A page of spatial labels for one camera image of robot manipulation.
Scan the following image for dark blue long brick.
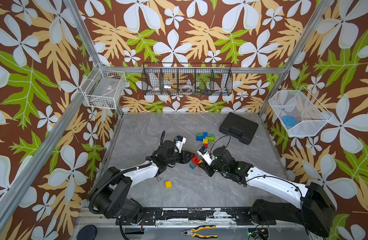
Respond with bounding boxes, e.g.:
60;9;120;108
196;132;208;142

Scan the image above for blue object in basket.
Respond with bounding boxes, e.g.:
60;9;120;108
282;116;298;128

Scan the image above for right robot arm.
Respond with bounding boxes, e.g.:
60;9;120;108
197;146;336;238

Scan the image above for red long brick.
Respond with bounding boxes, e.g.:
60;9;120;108
191;155;201;166

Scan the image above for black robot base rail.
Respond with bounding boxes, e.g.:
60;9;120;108
115;206;277;226

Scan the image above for black plastic tool case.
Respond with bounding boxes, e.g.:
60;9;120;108
219;113;259;145

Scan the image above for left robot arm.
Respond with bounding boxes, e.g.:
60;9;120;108
88;131;195;224

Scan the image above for black round disc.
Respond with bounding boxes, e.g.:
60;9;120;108
76;225;98;240

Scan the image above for white wire basket right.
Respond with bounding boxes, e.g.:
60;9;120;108
269;87;333;138

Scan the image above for black wire basket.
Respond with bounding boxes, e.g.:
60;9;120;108
141;63;233;96

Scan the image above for blue square brick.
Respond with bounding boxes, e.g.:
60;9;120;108
190;162;196;170

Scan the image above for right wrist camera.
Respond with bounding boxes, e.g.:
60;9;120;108
197;146;215;166

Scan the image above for white wire basket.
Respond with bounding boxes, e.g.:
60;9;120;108
269;87;333;138
81;64;127;110

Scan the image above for small electronics board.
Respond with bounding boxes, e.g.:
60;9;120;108
248;228;269;240

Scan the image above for white wire basket left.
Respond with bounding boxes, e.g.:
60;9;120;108
81;64;127;110

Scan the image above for yellow handled pliers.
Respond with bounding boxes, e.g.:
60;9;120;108
180;224;218;239

